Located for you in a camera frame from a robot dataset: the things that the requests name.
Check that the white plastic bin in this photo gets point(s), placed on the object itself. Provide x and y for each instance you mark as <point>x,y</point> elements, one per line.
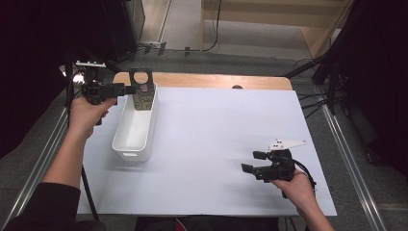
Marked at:
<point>134,134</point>

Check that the metal floor rail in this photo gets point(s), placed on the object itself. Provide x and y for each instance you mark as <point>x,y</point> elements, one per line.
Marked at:
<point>354,173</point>
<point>40,163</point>

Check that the patterned phone case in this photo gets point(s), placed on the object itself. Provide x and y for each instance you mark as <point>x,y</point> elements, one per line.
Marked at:
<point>144,99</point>

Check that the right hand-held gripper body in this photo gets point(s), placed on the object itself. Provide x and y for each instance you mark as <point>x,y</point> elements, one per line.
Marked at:
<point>279,168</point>

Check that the light wooden furniture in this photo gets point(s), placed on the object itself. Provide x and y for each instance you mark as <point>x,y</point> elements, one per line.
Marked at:
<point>256,12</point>

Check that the black curtain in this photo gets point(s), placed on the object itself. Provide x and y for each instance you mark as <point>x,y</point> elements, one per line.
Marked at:
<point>29,64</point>
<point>381,80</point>

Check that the dark round knob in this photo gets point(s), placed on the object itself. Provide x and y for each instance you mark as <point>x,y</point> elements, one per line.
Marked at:
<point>237,87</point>

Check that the person's right hand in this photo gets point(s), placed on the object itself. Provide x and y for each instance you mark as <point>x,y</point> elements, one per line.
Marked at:
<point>298,192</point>

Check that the dark floor bracket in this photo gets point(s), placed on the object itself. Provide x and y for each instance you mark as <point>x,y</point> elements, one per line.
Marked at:
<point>147,49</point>
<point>187,51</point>
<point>162,48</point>

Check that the white table board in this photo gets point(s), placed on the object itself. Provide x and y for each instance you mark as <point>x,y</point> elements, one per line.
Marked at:
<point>208,144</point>

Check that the black cabinet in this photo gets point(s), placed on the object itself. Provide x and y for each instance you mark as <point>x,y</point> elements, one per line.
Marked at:
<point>118,29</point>

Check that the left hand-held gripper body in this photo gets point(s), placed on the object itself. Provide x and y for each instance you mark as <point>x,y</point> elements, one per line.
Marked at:
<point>99,90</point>

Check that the person's left hand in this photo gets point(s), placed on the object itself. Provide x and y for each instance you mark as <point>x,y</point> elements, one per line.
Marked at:
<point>85,117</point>

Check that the wooden table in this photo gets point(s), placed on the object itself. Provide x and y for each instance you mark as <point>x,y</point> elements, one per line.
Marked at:
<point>208,80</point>

